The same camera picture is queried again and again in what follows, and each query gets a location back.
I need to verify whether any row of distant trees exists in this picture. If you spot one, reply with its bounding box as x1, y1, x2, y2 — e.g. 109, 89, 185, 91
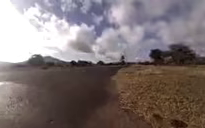
69, 54, 128, 67

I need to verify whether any dark dirt road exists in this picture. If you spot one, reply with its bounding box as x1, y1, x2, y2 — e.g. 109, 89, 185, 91
0, 65, 151, 128

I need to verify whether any distant hill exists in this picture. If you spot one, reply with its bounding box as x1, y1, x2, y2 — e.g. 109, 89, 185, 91
19, 55, 70, 66

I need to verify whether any round dark tree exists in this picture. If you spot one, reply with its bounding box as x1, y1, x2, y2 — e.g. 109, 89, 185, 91
27, 54, 46, 66

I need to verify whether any dry yellow grass field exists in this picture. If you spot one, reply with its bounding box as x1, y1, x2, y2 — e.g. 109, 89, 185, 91
111, 63, 205, 128

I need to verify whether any group of dark trees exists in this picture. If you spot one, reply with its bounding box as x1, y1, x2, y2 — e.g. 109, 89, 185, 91
148, 43, 198, 66

